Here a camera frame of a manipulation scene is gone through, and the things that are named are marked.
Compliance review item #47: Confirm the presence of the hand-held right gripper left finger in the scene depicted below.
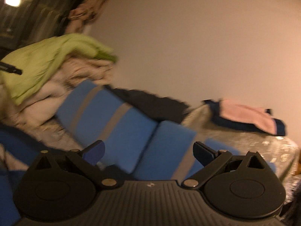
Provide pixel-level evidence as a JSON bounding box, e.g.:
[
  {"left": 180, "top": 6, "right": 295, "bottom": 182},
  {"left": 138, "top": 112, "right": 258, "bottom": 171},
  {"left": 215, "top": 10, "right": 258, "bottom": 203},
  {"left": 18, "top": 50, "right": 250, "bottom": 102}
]
[{"left": 28, "top": 140, "right": 118, "bottom": 189}]

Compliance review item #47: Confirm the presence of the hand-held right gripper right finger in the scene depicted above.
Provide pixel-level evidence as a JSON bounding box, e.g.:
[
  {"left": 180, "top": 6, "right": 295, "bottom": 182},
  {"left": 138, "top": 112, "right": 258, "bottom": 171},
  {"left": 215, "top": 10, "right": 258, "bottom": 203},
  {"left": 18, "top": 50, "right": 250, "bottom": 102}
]
[{"left": 181, "top": 141, "right": 271, "bottom": 189}]

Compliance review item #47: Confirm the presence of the blue and navy fleece jacket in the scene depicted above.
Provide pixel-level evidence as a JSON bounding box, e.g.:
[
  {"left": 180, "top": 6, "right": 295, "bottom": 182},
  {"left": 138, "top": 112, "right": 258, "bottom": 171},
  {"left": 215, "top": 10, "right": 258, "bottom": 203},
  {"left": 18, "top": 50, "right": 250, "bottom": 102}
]
[{"left": 0, "top": 124, "right": 71, "bottom": 224}]

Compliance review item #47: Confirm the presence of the blue striped pillow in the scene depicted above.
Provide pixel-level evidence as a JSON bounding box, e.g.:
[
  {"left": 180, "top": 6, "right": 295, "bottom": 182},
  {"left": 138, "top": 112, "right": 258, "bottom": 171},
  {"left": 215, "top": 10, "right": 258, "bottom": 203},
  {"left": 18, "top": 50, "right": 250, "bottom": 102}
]
[
  {"left": 55, "top": 80, "right": 157, "bottom": 173},
  {"left": 133, "top": 120, "right": 277, "bottom": 182}
]

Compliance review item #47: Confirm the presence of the navy cloth with pink lining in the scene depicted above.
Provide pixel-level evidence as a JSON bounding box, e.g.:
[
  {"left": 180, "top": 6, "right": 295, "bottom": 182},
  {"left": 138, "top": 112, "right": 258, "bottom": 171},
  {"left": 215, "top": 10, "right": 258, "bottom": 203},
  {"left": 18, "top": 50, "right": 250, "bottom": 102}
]
[{"left": 202, "top": 99, "right": 287, "bottom": 136}]

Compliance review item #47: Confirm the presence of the black garment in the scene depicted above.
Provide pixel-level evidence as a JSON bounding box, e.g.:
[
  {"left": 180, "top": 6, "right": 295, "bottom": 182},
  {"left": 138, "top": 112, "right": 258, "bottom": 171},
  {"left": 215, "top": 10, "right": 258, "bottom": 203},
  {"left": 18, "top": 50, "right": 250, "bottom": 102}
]
[{"left": 106, "top": 86, "right": 191, "bottom": 124}]

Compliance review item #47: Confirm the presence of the beige blanket pile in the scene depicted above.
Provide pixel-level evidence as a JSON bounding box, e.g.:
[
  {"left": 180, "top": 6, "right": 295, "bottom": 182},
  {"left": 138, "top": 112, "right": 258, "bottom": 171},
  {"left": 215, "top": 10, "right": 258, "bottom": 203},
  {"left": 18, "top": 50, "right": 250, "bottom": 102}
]
[{"left": 0, "top": 58, "right": 116, "bottom": 132}]

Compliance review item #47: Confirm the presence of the lime green jacket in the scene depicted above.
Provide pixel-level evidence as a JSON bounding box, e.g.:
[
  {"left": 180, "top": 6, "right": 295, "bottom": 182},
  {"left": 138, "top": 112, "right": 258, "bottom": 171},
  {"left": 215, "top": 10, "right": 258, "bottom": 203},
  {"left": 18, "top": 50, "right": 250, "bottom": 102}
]
[{"left": 0, "top": 33, "right": 117, "bottom": 105}]

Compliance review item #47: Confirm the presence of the patterned beige hanging cloth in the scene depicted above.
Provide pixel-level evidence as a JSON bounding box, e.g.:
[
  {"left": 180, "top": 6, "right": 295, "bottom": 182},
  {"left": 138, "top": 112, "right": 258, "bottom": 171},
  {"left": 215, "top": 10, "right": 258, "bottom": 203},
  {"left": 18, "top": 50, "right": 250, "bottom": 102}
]
[{"left": 63, "top": 0, "right": 123, "bottom": 33}]

